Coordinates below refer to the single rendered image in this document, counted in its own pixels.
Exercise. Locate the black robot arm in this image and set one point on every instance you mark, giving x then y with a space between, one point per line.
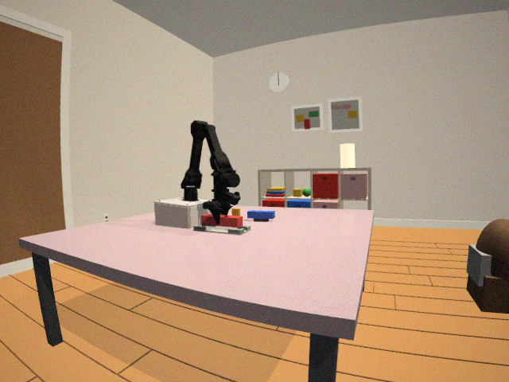
223 174

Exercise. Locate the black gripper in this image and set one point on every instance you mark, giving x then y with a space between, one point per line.
216 207

